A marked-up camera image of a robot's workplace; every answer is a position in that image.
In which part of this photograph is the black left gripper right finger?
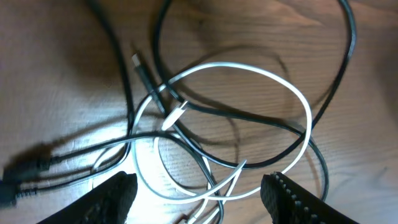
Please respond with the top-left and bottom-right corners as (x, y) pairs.
(260, 172), (358, 224)

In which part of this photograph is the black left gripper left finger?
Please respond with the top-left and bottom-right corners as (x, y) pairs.
(39, 171), (137, 224)

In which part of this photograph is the black cable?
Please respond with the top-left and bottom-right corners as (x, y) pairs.
(0, 0), (357, 224)

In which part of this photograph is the white cable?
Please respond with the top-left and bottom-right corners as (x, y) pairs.
(90, 61), (313, 224)

